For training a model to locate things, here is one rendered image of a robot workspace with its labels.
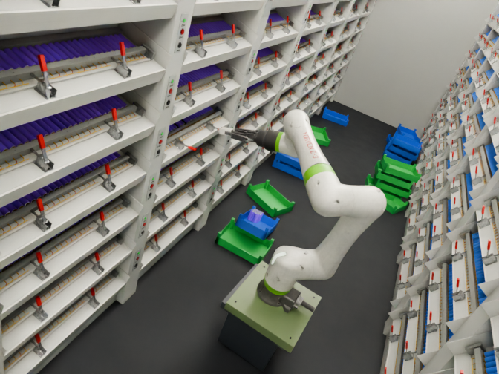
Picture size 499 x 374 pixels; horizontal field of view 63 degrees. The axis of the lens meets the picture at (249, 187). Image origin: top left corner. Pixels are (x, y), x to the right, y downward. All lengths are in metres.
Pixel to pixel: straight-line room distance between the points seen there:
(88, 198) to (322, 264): 0.93
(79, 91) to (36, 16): 0.23
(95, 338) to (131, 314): 0.19
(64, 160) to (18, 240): 0.24
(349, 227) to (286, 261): 0.29
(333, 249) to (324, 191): 0.34
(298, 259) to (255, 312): 0.29
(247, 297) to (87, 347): 0.69
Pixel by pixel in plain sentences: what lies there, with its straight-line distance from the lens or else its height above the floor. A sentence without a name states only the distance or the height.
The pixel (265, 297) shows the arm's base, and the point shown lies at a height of 0.35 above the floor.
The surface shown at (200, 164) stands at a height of 0.56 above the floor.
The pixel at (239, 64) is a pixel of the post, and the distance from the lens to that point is 2.02.
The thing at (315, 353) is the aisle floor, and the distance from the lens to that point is 2.17.
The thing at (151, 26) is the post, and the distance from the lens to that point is 1.38.
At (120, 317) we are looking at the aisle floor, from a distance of 2.02.
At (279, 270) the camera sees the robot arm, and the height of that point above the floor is 0.52.
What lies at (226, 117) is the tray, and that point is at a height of 0.77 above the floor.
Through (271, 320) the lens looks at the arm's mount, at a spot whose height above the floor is 0.32.
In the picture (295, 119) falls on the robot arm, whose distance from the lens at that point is 1.66.
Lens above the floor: 1.61
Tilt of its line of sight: 32 degrees down
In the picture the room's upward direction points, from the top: 20 degrees clockwise
